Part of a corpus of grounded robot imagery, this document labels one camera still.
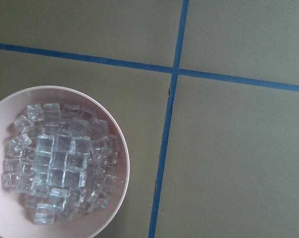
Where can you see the pink bowl of ice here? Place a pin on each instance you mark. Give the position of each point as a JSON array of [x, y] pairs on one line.
[[64, 164]]

